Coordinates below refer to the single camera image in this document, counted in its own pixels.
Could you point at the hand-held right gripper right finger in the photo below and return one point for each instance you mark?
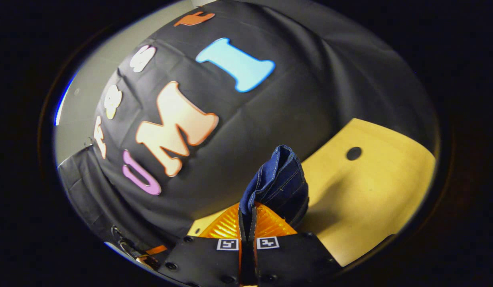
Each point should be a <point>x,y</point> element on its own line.
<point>253,229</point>

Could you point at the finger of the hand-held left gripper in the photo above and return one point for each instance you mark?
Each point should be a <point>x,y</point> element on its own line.
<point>156,250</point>

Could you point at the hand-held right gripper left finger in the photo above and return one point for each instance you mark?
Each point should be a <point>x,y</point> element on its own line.
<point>242,227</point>

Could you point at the black backdrop cloth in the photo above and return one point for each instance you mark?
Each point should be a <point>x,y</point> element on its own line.
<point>290,99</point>

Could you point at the blue denim jeans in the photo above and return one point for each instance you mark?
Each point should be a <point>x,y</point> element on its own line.
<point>278,179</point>

